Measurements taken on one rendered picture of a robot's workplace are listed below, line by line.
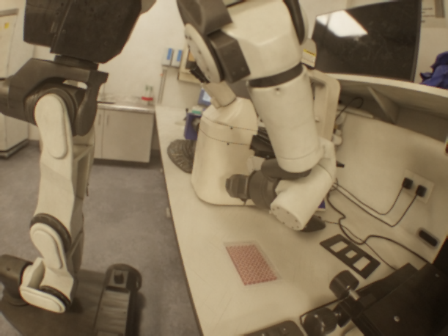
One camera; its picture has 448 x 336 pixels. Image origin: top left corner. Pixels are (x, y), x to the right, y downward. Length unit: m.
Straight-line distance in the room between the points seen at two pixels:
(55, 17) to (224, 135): 0.47
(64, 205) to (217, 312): 0.46
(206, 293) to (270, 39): 0.36
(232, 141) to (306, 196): 0.28
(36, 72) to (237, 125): 0.50
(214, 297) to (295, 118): 0.29
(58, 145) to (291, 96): 0.46
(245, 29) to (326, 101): 0.60
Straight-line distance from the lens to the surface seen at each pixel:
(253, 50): 0.22
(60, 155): 0.53
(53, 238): 0.66
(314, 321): 0.29
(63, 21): 0.48
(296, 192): 0.34
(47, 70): 0.55
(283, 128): 0.25
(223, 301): 0.38
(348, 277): 0.32
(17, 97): 0.61
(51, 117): 0.52
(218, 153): 0.56
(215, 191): 0.60
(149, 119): 2.64
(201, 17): 0.22
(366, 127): 1.15
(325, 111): 0.80
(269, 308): 0.39
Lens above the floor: 1.05
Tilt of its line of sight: 18 degrees down
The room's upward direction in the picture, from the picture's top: 12 degrees clockwise
